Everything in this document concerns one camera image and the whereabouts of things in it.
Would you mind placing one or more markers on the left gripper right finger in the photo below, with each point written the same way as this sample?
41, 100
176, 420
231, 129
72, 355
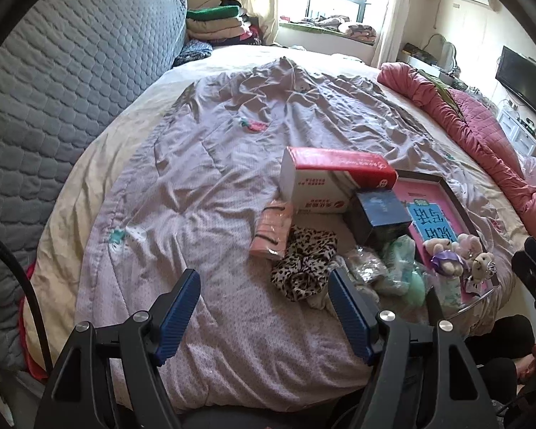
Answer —
382, 341

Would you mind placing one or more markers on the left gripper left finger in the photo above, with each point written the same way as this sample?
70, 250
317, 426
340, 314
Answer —
147, 339

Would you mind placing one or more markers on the small plush toy bunch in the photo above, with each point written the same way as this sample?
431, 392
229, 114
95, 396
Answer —
465, 257

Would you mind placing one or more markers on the green white tissue pack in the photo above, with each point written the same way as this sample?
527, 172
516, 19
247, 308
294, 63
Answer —
398, 257

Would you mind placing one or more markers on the leopard print scrunchie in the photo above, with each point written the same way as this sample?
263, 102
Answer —
304, 270

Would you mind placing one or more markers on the pink face mask pack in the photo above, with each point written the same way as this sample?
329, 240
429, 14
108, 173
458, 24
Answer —
271, 231

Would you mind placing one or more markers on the mint green bagged item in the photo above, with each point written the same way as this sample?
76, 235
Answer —
416, 293

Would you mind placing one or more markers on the white floral cloth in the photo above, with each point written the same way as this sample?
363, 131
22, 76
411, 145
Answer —
332, 294

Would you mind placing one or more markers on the clear plastic bag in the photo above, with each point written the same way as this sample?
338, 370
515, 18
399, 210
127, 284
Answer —
528, 166

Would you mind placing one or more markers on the dark tray with pink book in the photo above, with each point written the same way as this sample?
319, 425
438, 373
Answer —
437, 213

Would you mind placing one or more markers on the dark blue small box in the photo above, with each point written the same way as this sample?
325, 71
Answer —
376, 218

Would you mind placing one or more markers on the white drawer cabinet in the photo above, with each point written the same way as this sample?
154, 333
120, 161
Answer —
518, 135

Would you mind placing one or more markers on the pink rolled quilt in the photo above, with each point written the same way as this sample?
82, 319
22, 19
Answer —
473, 127

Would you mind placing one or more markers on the lilac wrinkled bed sheet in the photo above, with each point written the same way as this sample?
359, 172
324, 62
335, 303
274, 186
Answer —
190, 195

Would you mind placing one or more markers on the red white tissue box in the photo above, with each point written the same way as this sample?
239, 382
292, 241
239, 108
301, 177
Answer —
322, 180

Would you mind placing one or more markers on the grey quilted headboard cover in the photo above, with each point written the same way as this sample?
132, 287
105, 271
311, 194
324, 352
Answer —
68, 69

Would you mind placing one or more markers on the dark blue patterned pillow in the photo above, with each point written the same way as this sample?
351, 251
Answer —
193, 50

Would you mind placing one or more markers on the clothes on window sill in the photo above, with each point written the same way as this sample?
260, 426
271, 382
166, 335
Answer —
338, 25

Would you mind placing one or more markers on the stack of folded clothes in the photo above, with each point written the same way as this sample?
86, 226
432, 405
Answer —
228, 23

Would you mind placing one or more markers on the black wall television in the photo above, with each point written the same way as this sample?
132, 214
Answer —
517, 74

